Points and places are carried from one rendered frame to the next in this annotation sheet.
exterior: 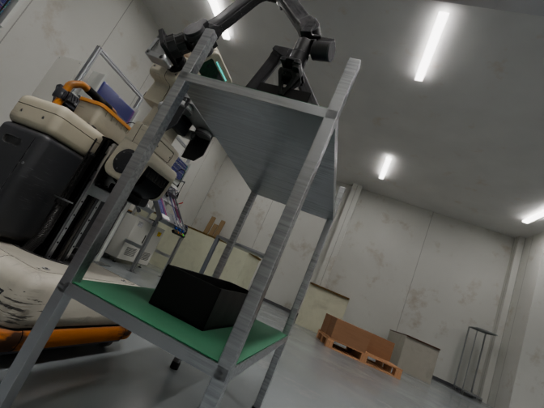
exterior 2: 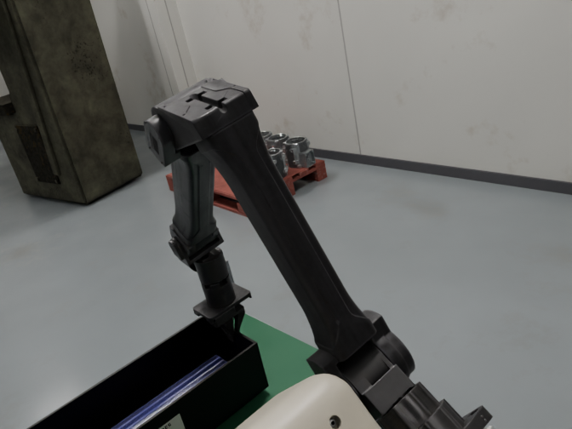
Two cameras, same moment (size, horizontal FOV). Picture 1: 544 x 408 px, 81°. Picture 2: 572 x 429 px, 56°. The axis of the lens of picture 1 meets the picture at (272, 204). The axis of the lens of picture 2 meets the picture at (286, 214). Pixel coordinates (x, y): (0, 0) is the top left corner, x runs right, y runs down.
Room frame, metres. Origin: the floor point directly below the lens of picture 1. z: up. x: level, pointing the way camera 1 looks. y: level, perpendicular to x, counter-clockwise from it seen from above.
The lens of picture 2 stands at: (1.53, 0.76, 1.72)
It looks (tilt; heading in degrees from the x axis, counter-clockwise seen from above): 25 degrees down; 214
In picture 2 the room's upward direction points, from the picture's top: 12 degrees counter-clockwise
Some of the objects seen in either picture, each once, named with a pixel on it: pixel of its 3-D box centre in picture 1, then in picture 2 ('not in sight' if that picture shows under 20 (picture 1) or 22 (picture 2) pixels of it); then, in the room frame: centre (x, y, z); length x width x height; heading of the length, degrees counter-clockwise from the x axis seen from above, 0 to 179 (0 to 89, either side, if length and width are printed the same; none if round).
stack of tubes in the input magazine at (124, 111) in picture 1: (110, 107); not in sight; (3.22, 1.98, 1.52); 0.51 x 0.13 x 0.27; 163
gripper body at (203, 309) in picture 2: (295, 65); (219, 292); (0.87, 0.11, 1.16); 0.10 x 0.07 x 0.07; 162
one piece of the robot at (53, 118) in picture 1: (73, 180); not in sight; (1.41, 0.84, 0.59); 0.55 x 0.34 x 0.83; 162
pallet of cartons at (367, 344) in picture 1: (359, 342); not in sight; (5.59, -2.30, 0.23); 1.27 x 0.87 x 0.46; 85
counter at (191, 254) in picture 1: (189, 252); not in sight; (6.26, 1.07, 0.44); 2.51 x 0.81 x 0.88; 72
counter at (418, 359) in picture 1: (407, 352); not in sight; (7.70, -4.32, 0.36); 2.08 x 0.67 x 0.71; 163
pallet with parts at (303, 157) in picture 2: not in sight; (240, 164); (-2.05, -2.07, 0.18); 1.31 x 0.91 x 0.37; 73
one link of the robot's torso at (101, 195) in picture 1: (137, 184); not in sight; (1.39, 0.57, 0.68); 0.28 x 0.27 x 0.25; 162
